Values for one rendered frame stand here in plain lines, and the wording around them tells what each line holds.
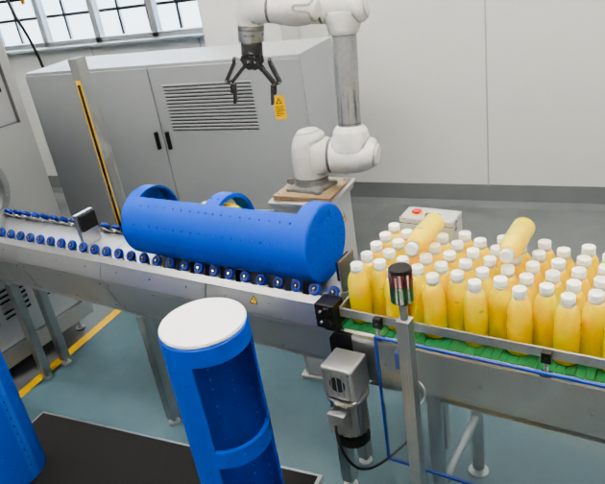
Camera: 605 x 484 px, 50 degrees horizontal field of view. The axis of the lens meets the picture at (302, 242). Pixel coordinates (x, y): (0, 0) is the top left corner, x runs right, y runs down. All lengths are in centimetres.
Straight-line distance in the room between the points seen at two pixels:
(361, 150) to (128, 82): 213
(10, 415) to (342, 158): 173
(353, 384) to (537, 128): 322
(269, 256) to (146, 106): 241
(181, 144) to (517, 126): 237
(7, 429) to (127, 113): 237
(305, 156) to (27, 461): 175
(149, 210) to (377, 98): 285
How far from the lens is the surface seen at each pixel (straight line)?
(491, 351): 198
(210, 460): 222
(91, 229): 310
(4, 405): 291
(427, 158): 510
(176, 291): 264
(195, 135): 430
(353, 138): 277
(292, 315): 231
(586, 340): 193
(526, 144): 494
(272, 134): 401
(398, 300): 170
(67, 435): 329
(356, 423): 215
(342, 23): 271
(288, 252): 216
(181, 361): 198
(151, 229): 255
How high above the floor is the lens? 208
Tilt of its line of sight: 26 degrees down
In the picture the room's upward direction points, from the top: 9 degrees counter-clockwise
